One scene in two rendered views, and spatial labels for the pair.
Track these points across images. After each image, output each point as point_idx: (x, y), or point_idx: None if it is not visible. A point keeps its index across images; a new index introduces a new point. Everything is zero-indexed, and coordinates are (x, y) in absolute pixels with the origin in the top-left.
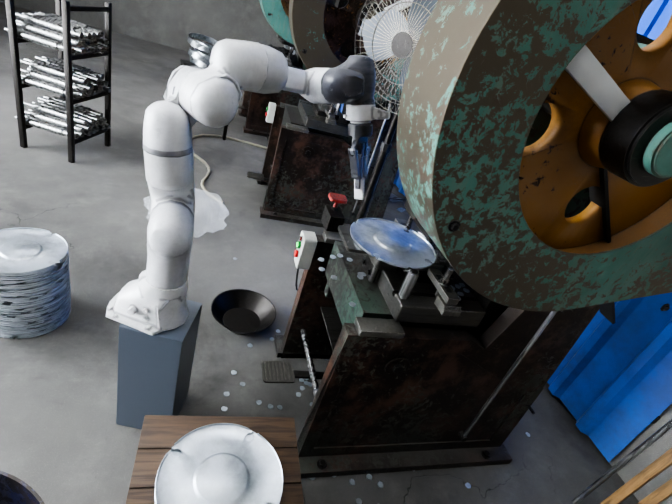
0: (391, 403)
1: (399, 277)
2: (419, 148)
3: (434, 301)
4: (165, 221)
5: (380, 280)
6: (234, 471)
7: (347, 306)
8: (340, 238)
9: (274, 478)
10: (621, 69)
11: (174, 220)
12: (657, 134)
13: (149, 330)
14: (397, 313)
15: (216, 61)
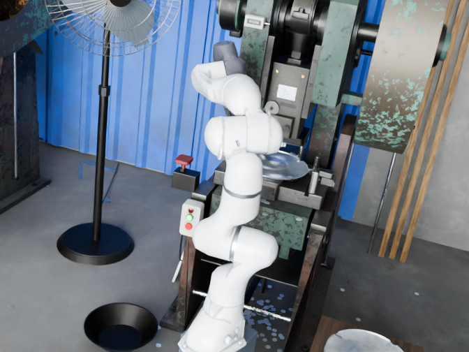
0: (315, 270)
1: (289, 184)
2: (400, 100)
3: (319, 183)
4: (267, 239)
5: (280, 195)
6: (364, 350)
7: (277, 228)
8: (208, 189)
9: (372, 336)
10: None
11: (266, 235)
12: (444, 45)
13: (243, 343)
14: (319, 204)
15: (252, 106)
